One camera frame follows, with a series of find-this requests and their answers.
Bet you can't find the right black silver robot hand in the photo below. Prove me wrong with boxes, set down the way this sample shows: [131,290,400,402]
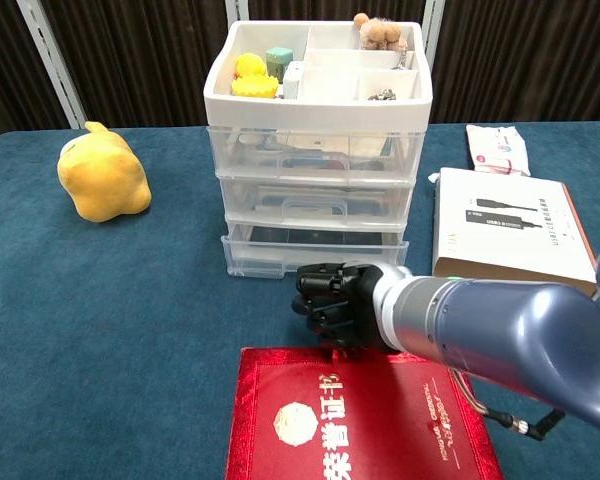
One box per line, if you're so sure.
[290,260,414,354]

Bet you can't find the clear drawer with black item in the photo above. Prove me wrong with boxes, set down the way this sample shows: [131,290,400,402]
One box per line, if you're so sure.
[220,222,410,279]

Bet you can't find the clear drawer with mixed items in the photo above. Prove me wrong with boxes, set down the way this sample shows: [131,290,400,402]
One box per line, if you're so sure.
[207,127,426,181]

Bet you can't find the white compartment organizer box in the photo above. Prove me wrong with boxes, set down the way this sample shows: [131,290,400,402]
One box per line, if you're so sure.
[203,19,434,279]

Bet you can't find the black flat device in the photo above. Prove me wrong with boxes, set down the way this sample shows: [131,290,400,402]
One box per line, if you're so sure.
[248,225,385,248]

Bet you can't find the red certificate folder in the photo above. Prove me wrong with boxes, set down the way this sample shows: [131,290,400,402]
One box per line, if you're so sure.
[224,346,505,480]

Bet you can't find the white tissue pack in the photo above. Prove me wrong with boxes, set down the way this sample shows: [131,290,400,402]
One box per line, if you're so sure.
[465,123,532,177]

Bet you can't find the yellow gear-shaped lid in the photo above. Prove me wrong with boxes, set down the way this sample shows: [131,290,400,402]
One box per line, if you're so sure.
[230,74,280,99]

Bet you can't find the blue felt table cloth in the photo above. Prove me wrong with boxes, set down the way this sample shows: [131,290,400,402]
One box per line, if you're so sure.
[0,119,600,480]

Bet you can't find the green cube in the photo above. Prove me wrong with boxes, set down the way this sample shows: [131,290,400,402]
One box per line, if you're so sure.
[265,47,294,84]

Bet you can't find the yellow plush duck toy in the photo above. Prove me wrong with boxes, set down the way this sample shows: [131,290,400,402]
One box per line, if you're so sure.
[56,121,153,224]

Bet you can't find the clear drawer with handle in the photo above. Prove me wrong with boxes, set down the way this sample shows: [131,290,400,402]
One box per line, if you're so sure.
[218,177,415,232]

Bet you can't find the white cable product box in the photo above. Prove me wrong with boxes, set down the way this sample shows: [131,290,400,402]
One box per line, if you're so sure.
[431,167,600,299]

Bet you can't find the black cable with connector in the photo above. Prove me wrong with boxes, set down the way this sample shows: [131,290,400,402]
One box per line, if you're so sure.
[449,369,566,442]

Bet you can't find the brown plush keychain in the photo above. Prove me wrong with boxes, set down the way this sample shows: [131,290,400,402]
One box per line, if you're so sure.
[353,12,410,51]

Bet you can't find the white frame post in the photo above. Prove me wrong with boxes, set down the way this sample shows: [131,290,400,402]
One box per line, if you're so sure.
[422,0,447,64]
[223,0,251,26]
[14,0,87,130]

